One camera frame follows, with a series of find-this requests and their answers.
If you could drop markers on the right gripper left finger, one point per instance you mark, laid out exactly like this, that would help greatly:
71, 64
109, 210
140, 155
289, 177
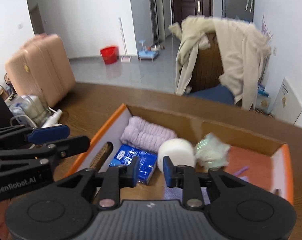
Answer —
114, 179

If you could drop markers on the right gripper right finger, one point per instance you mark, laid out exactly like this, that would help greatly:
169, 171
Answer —
184, 177

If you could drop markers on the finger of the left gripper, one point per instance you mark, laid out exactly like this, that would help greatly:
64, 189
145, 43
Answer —
60, 149
22, 138

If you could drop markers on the purple checked cloth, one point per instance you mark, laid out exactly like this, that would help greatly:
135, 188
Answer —
176, 193

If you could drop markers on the white foam ball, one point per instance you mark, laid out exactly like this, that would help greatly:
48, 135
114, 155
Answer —
180, 151

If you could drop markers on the iridescent plastic wrap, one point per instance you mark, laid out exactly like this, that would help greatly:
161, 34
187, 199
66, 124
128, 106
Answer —
211, 152

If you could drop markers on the lilac knitted sock roll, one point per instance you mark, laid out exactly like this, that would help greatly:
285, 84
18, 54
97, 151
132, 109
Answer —
145, 135

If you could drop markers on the person's left hand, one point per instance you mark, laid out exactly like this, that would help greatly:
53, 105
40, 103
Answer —
4, 232

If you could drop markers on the white spray bottle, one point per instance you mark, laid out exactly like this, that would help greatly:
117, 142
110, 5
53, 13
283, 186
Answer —
53, 120

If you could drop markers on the clear glass jar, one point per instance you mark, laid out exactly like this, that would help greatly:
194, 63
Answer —
28, 110

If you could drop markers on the orange red cardboard box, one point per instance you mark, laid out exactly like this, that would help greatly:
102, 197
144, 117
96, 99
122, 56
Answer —
268, 159

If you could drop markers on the pink hard suitcase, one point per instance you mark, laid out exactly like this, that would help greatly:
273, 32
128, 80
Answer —
41, 67

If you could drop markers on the dark wooden chair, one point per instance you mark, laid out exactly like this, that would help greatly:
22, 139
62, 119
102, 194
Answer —
208, 68

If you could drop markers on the red plastic bucket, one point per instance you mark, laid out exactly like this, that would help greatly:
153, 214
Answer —
109, 54

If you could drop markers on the white mop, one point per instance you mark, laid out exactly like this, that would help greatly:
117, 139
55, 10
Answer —
126, 58

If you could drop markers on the cream jacket on chair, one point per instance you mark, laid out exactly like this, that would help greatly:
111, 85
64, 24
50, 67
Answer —
243, 49

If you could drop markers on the white panel against wall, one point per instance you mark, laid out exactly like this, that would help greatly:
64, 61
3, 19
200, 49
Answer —
287, 106

